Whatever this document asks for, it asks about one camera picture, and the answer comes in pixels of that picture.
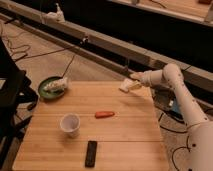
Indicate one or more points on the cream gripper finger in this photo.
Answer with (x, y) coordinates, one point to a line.
(135, 76)
(134, 86)

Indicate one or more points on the white sponge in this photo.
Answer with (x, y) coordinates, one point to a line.
(125, 85)

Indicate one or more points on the black remote control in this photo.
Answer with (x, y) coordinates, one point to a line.
(91, 154)

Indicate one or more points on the green plate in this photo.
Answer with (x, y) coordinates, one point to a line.
(47, 95)

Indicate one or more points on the black chair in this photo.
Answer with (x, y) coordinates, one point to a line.
(15, 90)

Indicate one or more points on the orange carrot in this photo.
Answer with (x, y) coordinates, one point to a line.
(104, 114)

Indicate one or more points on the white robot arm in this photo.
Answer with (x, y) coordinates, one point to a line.
(199, 127)

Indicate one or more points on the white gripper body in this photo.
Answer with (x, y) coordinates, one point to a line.
(146, 79)

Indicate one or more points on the white ceramic cup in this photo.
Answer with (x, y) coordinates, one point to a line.
(70, 124)

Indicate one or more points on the white crumpled cloth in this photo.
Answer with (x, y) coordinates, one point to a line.
(57, 85)

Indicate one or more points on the white object on rail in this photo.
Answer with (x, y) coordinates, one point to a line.
(58, 15)

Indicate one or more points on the blue power box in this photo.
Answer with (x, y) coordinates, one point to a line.
(173, 107)

